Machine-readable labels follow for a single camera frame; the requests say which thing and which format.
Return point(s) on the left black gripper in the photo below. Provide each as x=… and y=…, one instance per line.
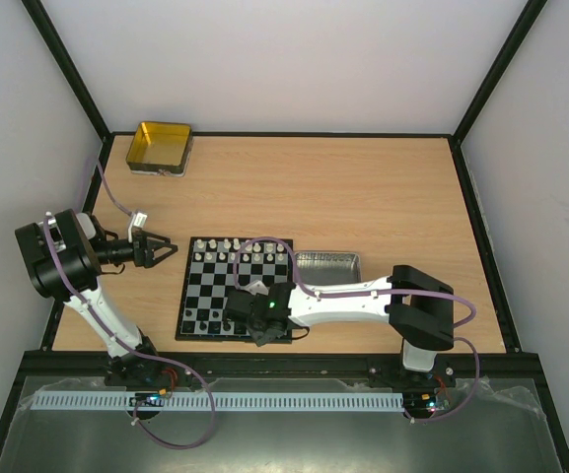
x=146, y=259

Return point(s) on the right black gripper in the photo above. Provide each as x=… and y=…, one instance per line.
x=259, y=324

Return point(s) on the black and silver chessboard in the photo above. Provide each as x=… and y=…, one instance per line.
x=209, y=278

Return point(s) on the pink tin with chess pieces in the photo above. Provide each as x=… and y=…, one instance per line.
x=326, y=268

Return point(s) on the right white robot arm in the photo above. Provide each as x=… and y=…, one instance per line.
x=419, y=307

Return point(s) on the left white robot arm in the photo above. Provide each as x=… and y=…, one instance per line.
x=64, y=256

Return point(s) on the gold open tin lid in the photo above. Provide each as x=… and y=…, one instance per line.
x=160, y=148

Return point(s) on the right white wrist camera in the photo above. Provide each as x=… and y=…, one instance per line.
x=256, y=288

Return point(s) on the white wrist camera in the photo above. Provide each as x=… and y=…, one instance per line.
x=137, y=222
x=256, y=288

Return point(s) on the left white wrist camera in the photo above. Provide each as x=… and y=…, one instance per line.
x=137, y=222

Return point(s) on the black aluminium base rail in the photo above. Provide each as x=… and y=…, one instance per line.
x=375, y=370

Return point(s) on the white slotted cable duct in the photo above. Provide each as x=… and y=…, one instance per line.
x=221, y=402

